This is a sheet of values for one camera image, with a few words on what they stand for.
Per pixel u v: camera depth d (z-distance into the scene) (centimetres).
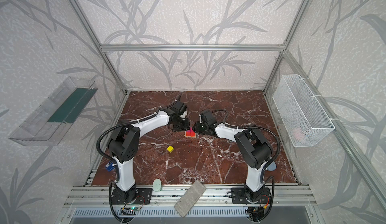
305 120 61
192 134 93
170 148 89
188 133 93
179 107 77
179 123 80
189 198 71
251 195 64
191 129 91
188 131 93
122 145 51
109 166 81
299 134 72
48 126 64
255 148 49
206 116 75
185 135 94
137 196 72
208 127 73
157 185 75
